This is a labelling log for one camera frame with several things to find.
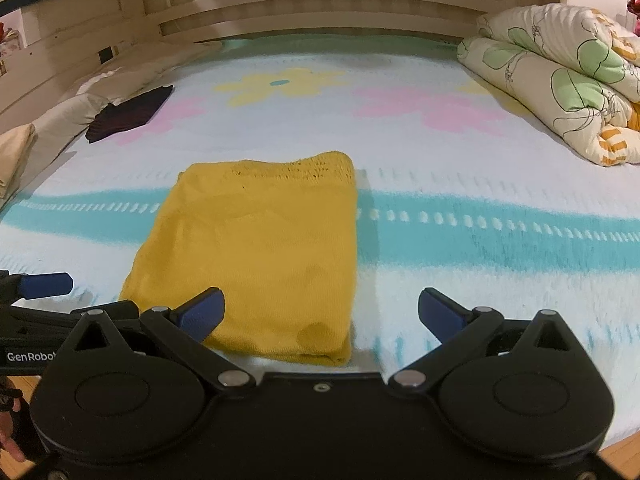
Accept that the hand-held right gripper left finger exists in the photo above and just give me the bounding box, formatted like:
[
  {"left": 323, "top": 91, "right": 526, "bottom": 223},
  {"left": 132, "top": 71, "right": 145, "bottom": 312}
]
[{"left": 55, "top": 287, "right": 257, "bottom": 396}]

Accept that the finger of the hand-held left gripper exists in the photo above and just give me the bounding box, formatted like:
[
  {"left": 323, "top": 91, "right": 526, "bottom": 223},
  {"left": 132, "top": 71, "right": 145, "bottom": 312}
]
[
  {"left": 0, "top": 300, "right": 141, "bottom": 333},
  {"left": 0, "top": 271, "right": 74, "bottom": 306}
]

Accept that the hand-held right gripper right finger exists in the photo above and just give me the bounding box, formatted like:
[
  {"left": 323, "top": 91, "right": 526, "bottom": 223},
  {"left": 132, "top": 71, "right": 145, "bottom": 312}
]
[{"left": 387, "top": 287, "right": 586, "bottom": 395}]

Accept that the yellow knit sweater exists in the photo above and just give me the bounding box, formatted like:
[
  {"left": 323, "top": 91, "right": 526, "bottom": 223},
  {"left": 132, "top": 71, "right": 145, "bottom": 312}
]
[{"left": 120, "top": 150, "right": 359, "bottom": 367}]

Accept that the person's left hand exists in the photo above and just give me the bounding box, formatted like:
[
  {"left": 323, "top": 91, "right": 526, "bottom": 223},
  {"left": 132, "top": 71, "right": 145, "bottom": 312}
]
[{"left": 0, "top": 375, "right": 36, "bottom": 466}]

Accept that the flower printed bed sheet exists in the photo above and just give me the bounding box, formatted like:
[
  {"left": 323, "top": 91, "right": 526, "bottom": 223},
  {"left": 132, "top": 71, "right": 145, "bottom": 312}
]
[{"left": 0, "top": 35, "right": 640, "bottom": 456}]

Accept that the beige pillow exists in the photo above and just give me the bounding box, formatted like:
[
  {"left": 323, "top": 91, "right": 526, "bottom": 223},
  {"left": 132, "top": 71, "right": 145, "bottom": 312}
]
[{"left": 0, "top": 124, "right": 39, "bottom": 201}]

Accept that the white pillow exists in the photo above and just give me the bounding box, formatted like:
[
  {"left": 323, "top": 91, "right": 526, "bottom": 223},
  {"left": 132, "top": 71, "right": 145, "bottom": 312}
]
[
  {"left": 32, "top": 94, "right": 110, "bottom": 171},
  {"left": 75, "top": 41, "right": 222, "bottom": 107}
]

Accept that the dark folded cloth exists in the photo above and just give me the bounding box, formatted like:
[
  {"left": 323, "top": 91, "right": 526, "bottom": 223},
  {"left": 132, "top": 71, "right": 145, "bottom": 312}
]
[{"left": 85, "top": 85, "right": 174, "bottom": 144}]

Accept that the floral printed quilt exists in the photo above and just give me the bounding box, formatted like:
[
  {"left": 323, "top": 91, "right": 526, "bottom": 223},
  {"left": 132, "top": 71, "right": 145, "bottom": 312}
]
[{"left": 456, "top": 3, "right": 640, "bottom": 167}]

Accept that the wooden headboard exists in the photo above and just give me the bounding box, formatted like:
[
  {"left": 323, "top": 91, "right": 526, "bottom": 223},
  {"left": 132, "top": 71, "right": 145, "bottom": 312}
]
[{"left": 0, "top": 0, "right": 566, "bottom": 133}]

